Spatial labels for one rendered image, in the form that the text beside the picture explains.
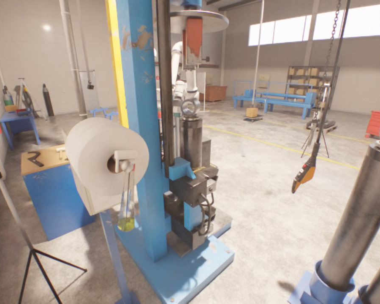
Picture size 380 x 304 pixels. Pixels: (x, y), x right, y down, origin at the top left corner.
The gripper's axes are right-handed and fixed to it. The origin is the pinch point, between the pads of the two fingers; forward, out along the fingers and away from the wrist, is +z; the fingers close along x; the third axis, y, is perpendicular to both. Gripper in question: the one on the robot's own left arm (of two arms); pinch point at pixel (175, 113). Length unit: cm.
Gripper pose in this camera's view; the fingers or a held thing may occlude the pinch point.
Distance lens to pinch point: 196.4
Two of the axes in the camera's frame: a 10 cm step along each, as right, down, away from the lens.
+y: -3.2, -0.7, -9.4
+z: -1.5, 9.9, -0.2
